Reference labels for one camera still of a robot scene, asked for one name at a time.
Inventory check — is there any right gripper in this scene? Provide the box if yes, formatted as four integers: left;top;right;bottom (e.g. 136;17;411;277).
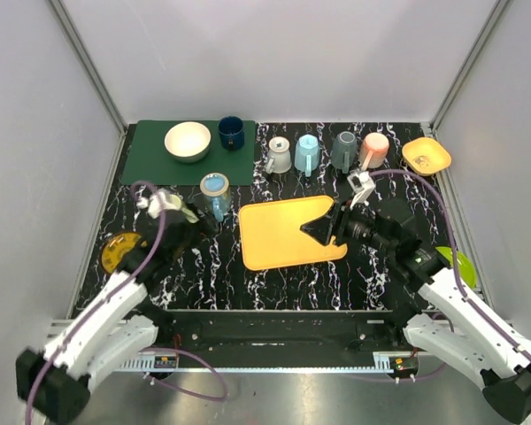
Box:
300;196;396;256

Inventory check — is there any light blue faceted mug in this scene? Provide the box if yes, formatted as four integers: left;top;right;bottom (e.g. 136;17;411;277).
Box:
294;135;319;178

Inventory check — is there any grey-blue faceted mug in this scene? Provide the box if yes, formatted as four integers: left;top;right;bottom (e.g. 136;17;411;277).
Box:
331;131;358;174

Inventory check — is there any pale blue-grey mug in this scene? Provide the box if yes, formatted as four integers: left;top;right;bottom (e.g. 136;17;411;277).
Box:
265;136;292;174

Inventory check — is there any pink mug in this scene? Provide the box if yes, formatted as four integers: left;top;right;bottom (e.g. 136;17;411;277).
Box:
359;132;389;171

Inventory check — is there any orange-inside blue floral mug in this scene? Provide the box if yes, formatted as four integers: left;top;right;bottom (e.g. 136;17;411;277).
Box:
200;173;231;222

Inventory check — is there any pale green mug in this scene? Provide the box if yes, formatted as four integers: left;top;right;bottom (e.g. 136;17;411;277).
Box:
171;195;199;224

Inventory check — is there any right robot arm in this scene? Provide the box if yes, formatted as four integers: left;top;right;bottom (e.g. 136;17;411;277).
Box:
300;199;531;424

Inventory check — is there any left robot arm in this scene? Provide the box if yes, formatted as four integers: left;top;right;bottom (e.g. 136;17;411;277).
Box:
15;204;216;424

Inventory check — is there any dark blue mug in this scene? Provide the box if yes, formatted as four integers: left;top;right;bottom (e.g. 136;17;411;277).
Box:
218;116;244;151

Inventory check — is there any yellow plastic tray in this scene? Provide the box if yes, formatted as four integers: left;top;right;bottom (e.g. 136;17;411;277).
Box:
239;195;348;271

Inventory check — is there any yellow square dish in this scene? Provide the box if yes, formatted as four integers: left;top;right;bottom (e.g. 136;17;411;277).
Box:
402;137;452;176

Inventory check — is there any lime green plate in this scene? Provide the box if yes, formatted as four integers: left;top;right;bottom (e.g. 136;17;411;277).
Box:
435;246;477;290

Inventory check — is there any white bowl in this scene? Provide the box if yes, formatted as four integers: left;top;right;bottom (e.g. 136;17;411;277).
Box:
164;121;212;163

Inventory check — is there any dark green mat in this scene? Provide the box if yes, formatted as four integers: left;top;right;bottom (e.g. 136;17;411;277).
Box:
120;120;257;186

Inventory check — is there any yellow patterned saucer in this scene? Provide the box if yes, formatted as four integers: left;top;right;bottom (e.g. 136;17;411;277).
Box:
100;231;147;274

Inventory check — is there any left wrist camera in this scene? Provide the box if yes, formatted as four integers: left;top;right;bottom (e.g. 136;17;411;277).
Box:
136;189;182;219

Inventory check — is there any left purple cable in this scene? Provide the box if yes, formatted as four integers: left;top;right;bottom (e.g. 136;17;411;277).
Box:
24;180;227;425

